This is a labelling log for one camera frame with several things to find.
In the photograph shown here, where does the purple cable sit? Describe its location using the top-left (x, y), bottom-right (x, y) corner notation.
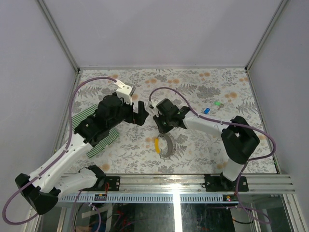
top-left (148, 87), bottom-right (277, 225)
top-left (2, 76), bottom-right (118, 224)

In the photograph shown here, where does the blue key tag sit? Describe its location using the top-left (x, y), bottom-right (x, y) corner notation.
top-left (203, 108), bottom-right (211, 115)

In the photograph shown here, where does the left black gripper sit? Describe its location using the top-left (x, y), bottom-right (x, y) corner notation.
top-left (108, 97), bottom-right (149, 131)

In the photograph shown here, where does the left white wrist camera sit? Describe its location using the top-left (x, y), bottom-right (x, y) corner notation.
top-left (115, 80), bottom-right (135, 105)

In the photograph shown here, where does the yellow key tag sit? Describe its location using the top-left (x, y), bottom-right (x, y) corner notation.
top-left (154, 138), bottom-right (161, 154)

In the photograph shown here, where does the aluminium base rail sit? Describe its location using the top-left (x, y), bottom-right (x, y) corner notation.
top-left (60, 174), bottom-right (295, 203)

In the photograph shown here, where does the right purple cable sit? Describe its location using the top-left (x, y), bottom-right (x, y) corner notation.
top-left (148, 87), bottom-right (277, 225)

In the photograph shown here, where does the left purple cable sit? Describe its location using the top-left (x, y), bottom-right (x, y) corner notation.
top-left (2, 76), bottom-right (118, 224)

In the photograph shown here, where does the floral table mat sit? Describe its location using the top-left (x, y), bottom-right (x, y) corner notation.
top-left (68, 68), bottom-right (263, 174)

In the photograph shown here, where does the green striped cloth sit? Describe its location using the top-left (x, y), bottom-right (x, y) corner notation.
top-left (71, 105), bottom-right (119, 158)

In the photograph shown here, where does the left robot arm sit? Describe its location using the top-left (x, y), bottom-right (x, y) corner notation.
top-left (15, 95), bottom-right (149, 215)

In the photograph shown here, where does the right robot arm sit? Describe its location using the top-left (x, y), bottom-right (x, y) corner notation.
top-left (153, 99), bottom-right (260, 191)

